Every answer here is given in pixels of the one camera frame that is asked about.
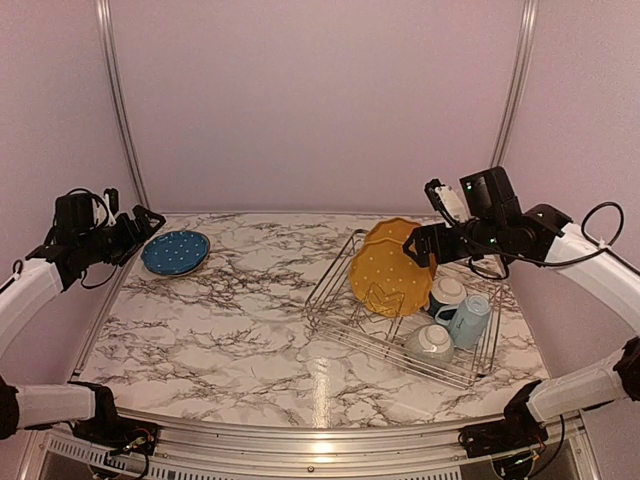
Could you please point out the metal wire dish rack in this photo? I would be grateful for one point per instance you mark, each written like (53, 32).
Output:
(332, 310)

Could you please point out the yellow polka dot plate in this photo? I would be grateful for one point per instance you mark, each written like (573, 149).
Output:
(387, 281)
(397, 230)

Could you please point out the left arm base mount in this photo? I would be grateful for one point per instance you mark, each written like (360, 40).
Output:
(125, 436)

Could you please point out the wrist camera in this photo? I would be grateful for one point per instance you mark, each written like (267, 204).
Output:
(106, 207)
(446, 202)

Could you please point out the cream floral plate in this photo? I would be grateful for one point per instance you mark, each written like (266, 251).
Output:
(178, 269)

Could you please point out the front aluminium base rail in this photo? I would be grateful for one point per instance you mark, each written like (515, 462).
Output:
(190, 449)

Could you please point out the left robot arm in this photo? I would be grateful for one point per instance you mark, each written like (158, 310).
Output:
(87, 229)

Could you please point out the light blue mug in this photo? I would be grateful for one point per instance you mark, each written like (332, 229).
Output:
(465, 321)

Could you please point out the pale green bowl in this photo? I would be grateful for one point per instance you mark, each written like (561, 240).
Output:
(430, 343)

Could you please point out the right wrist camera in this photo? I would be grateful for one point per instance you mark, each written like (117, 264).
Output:
(446, 202)

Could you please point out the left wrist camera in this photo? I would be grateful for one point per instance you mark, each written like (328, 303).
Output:
(106, 207)

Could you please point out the left aluminium frame post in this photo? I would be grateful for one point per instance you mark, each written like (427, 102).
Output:
(109, 48)

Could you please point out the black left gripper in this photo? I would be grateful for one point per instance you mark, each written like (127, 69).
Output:
(133, 240)

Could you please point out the dark teal mug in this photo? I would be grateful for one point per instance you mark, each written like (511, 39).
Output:
(445, 291)

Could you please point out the right aluminium frame post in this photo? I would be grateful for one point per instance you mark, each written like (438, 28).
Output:
(515, 91)

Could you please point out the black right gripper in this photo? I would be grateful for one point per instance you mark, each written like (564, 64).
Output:
(444, 251)

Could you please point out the blue polka dot plate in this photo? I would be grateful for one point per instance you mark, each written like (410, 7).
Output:
(176, 246)

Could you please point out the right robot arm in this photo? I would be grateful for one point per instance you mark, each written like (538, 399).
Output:
(548, 238)

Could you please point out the aluminium frame post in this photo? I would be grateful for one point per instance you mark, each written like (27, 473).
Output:
(515, 91)
(109, 48)

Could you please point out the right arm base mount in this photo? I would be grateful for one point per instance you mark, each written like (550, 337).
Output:
(500, 436)

